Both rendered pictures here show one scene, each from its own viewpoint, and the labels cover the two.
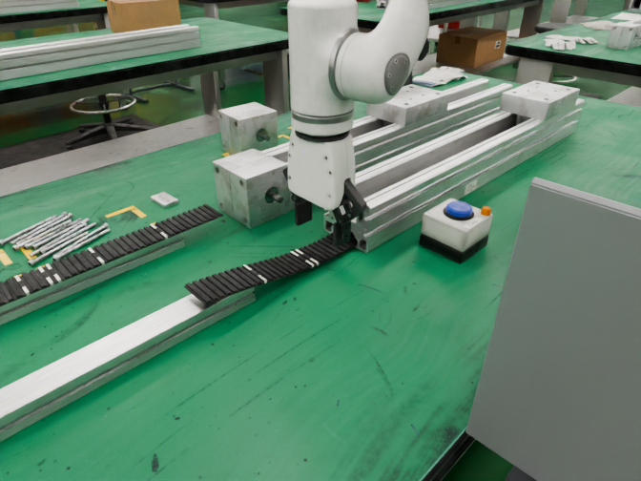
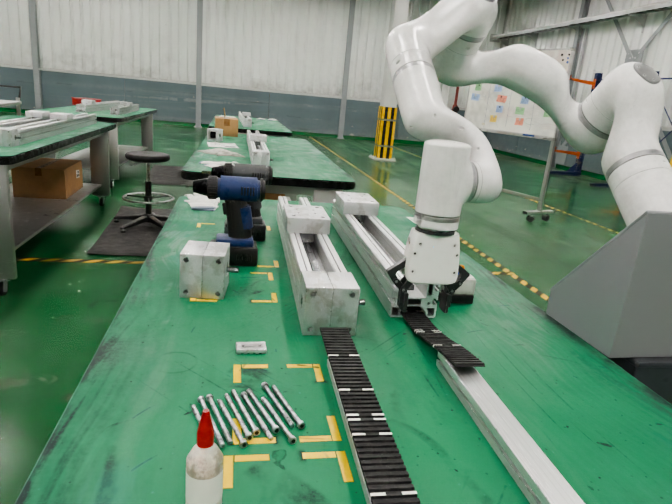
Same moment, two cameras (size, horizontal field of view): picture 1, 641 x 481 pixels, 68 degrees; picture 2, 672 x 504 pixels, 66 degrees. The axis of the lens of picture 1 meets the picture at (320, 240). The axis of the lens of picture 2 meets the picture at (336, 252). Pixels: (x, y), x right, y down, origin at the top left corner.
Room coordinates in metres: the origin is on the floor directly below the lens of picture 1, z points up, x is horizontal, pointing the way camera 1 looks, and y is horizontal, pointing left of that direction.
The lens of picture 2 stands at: (0.27, 0.90, 1.21)
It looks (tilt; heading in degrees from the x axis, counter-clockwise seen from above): 17 degrees down; 303
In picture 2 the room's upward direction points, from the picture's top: 5 degrees clockwise
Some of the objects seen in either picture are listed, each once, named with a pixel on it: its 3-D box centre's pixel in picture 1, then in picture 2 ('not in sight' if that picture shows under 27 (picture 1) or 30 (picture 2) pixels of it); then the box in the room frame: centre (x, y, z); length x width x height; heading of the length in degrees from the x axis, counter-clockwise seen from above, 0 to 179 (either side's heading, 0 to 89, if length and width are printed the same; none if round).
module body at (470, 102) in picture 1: (405, 130); (303, 241); (1.08, -0.20, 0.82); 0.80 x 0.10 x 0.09; 134
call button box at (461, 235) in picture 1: (450, 226); (448, 284); (0.66, -0.21, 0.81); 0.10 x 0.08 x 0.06; 44
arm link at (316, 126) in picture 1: (320, 117); (435, 220); (0.63, 0.00, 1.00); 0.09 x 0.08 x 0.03; 44
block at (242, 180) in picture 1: (256, 189); (333, 302); (0.77, 0.11, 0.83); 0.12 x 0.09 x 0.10; 44
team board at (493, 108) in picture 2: not in sight; (507, 132); (2.25, -5.87, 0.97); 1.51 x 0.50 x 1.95; 155
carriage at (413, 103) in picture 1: (407, 110); (305, 223); (1.08, -0.20, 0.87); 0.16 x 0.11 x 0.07; 134
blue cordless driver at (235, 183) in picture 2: not in sight; (222, 219); (1.18, 0.00, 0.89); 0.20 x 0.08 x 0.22; 45
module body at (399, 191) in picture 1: (477, 153); (371, 244); (0.95, -0.33, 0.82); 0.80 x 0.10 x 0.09; 134
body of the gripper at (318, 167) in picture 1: (321, 160); (431, 252); (0.63, 0.00, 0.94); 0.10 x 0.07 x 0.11; 44
